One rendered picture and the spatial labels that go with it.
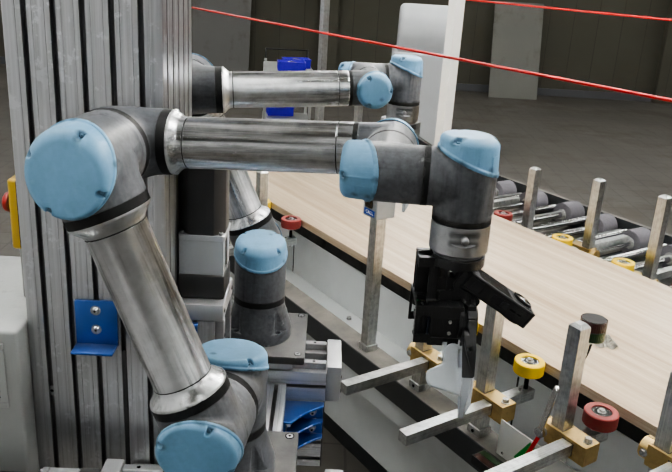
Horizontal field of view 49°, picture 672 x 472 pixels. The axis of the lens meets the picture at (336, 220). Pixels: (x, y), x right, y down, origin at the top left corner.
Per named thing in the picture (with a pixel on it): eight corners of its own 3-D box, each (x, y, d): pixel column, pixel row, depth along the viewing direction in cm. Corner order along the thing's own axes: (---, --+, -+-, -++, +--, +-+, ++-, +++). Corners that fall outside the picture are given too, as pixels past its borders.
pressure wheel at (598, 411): (596, 465, 173) (605, 422, 169) (569, 446, 179) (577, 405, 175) (618, 454, 177) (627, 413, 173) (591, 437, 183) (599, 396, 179)
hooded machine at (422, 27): (381, 138, 861) (392, 0, 812) (441, 142, 862) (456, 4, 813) (385, 155, 785) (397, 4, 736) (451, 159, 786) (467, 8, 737)
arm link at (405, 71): (384, 52, 173) (420, 54, 174) (381, 99, 177) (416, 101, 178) (391, 56, 166) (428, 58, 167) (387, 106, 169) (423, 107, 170)
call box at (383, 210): (375, 223, 220) (377, 198, 217) (362, 216, 225) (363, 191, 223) (394, 220, 224) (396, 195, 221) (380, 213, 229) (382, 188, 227)
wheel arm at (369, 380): (346, 399, 195) (347, 385, 194) (339, 393, 198) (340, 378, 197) (469, 360, 219) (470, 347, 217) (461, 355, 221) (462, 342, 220)
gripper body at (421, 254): (407, 321, 103) (415, 239, 99) (469, 324, 103) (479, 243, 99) (412, 348, 96) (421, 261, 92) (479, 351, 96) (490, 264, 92)
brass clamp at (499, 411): (498, 425, 188) (501, 408, 186) (462, 399, 198) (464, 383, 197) (515, 419, 191) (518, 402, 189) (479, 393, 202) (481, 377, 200)
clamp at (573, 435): (582, 468, 167) (586, 449, 166) (536, 436, 178) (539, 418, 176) (598, 460, 170) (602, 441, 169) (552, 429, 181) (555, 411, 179)
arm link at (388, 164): (345, 182, 102) (426, 189, 101) (335, 207, 91) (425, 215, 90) (349, 126, 100) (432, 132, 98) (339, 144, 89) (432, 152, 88)
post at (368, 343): (366, 353, 236) (376, 219, 221) (357, 346, 240) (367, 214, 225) (377, 350, 238) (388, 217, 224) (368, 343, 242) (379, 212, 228)
